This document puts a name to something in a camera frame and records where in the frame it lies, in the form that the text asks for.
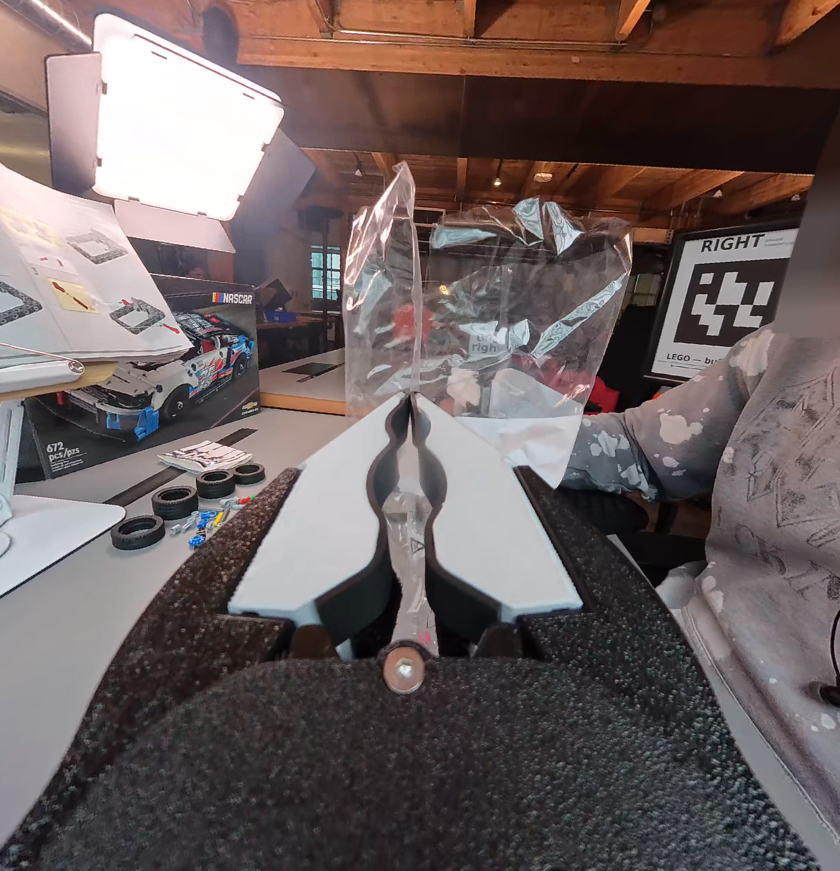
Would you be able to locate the black framed tag sign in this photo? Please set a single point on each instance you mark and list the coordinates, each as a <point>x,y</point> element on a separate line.
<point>733,299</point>

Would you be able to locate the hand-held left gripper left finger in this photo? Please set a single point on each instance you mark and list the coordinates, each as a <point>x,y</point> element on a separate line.
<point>304,531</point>

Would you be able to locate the toy race car box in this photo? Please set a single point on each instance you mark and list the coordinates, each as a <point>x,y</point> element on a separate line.
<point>188,381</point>

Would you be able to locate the sticker sheet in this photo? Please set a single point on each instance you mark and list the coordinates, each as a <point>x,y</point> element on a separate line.
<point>202,454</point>

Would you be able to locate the white booklet stand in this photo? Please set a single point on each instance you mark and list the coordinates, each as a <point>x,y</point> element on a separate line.
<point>45,531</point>

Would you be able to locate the clear plastic bag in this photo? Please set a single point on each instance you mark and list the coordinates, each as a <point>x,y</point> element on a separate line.
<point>529,286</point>

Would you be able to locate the background table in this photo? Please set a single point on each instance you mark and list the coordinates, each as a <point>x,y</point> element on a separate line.
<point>297,384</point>

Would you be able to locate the group of small brick pieces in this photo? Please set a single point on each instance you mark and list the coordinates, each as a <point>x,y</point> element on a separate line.
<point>205,522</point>

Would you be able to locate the studio light panel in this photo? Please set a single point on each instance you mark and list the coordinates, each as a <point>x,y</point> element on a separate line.
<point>175,115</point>

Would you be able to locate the black toy tire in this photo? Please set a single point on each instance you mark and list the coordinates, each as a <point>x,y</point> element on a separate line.
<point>248,473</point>
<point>214,483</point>
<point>139,532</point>
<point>175,501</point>

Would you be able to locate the person in grey sweatshirt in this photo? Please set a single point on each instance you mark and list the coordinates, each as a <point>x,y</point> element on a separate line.
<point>787,476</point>

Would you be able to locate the open instruction booklet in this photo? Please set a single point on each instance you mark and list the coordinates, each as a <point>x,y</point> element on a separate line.
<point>66,286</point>

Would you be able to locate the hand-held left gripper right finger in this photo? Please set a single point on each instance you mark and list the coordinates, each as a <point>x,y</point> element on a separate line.
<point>501,531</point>

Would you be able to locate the person's right forearm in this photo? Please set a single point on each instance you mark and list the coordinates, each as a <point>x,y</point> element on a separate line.
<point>665,422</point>

